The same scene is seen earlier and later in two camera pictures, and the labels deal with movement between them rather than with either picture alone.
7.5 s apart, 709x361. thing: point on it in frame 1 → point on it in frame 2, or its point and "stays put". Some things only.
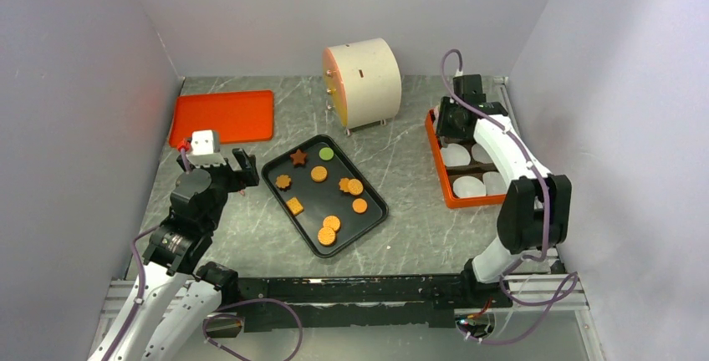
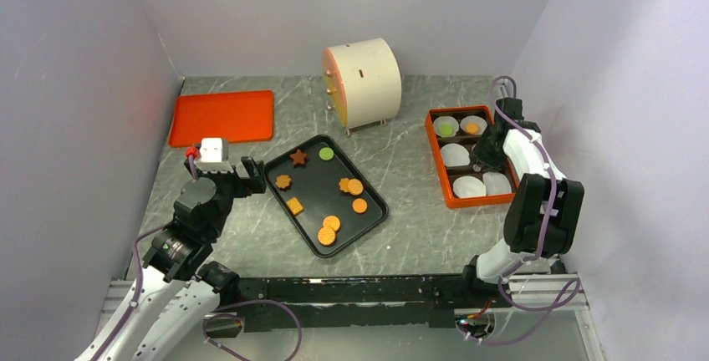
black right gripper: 447,104 → 480,154
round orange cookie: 355,186 stays put
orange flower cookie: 283,181 stays put
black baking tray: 329,199 stays put
